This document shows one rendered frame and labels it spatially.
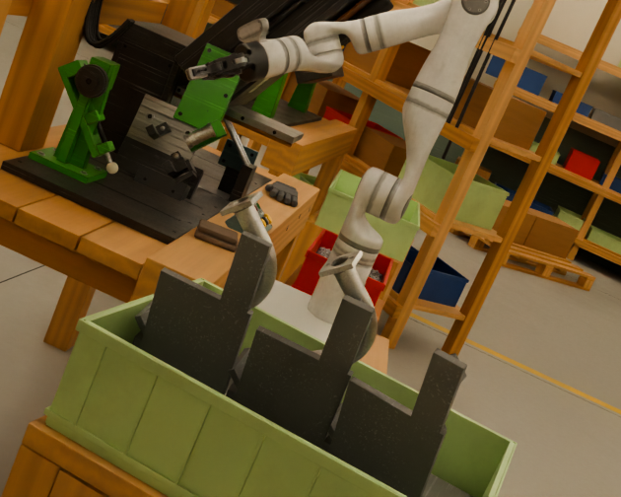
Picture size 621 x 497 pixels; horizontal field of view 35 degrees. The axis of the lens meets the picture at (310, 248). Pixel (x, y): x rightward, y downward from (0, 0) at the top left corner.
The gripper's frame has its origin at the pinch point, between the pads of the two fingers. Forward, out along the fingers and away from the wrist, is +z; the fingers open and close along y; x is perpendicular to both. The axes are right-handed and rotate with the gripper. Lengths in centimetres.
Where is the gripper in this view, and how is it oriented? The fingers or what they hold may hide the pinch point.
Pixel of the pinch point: (196, 72)
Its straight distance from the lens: 190.9
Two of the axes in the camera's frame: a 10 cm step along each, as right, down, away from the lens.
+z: -7.7, 2.7, -5.7
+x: -2.6, -9.6, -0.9
